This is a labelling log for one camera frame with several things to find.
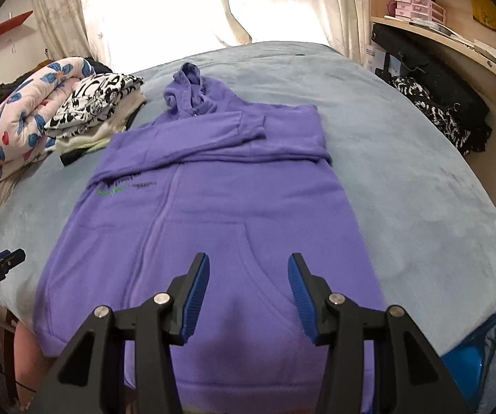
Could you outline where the white cardboard box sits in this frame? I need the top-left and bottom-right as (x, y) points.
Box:
(362, 45), (399, 76)

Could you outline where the black folded garment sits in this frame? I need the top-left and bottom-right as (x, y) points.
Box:
(60, 149), (102, 167)

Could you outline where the black and white printed garment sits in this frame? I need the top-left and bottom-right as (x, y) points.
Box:
(43, 73), (145, 139)

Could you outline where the cream folded garment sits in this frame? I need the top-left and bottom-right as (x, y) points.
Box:
(54, 95), (147, 156)

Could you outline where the floral quilt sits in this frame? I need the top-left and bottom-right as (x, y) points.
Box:
(0, 56), (98, 169)

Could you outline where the long black case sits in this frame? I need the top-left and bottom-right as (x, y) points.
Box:
(371, 21), (492, 156)

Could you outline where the grey-blue fleece blanket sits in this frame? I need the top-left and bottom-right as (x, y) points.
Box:
(0, 41), (496, 354)

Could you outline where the stack of papers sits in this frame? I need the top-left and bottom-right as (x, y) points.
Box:
(409, 19), (496, 80)

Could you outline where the pink drawer organizer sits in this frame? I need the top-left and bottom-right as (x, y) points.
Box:
(394, 0), (447, 24)

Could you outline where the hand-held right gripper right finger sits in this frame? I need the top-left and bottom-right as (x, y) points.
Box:
(287, 254), (457, 414)

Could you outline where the blue plastic stool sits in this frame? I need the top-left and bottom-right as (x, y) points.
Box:
(439, 332), (490, 402)

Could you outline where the yellow cloth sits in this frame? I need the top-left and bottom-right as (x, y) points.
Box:
(472, 0), (496, 33)

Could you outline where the purple zip hoodie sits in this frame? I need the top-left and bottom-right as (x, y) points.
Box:
(32, 62), (388, 414)

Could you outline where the red wall shelf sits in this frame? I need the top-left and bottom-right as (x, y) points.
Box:
(0, 11), (33, 37)

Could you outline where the dark knit garment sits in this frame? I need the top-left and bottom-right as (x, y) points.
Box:
(84, 57), (113, 75)

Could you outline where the white floral sheer curtain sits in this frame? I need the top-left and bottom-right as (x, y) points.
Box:
(211, 0), (371, 67)
(28, 0), (115, 70)

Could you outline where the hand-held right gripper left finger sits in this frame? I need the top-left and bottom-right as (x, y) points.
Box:
(37, 252), (212, 414)

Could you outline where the black and white patterned cloth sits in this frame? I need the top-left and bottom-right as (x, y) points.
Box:
(388, 75), (473, 156)

